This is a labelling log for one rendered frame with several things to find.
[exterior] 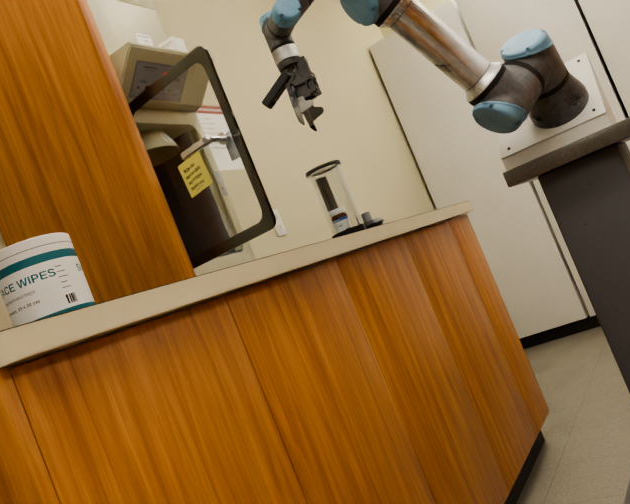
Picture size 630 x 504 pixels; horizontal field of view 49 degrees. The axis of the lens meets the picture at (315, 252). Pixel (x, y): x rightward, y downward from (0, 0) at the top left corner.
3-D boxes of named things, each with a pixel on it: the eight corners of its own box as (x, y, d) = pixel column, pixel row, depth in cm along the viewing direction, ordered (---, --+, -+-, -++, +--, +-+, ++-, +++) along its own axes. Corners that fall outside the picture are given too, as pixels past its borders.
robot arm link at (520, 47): (575, 59, 170) (553, 17, 162) (551, 100, 166) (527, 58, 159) (534, 63, 179) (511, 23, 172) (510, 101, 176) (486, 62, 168)
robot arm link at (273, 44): (260, 11, 196) (254, 24, 204) (274, 46, 195) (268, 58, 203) (285, 4, 198) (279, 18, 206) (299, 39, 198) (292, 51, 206)
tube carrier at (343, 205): (337, 242, 205) (309, 176, 206) (370, 228, 202) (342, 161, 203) (329, 243, 194) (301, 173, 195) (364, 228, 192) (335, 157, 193)
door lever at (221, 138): (200, 160, 145) (196, 149, 145) (229, 141, 139) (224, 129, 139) (181, 163, 141) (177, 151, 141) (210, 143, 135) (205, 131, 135)
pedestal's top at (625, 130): (651, 131, 183) (645, 117, 183) (639, 131, 156) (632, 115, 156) (536, 179, 200) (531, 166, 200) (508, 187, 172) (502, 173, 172)
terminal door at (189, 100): (186, 273, 155) (122, 110, 157) (279, 225, 137) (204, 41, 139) (183, 273, 155) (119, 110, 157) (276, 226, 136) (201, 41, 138)
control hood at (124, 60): (109, 105, 157) (93, 65, 158) (196, 111, 186) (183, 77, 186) (144, 81, 152) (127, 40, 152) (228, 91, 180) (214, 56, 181)
